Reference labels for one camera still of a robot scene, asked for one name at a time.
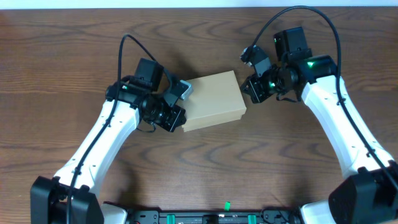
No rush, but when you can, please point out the cardboard box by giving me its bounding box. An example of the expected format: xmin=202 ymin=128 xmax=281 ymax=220
xmin=178 ymin=70 xmax=246 ymax=132

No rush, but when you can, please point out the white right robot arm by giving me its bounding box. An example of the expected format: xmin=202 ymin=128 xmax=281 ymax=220
xmin=241 ymin=55 xmax=397 ymax=223

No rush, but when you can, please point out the green clip on rail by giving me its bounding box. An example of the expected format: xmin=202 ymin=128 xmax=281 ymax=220
xmin=224 ymin=202 xmax=231 ymax=211

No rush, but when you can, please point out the black aluminium mounting rail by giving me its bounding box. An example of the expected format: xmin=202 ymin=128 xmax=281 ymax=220
xmin=126 ymin=209 xmax=303 ymax=224

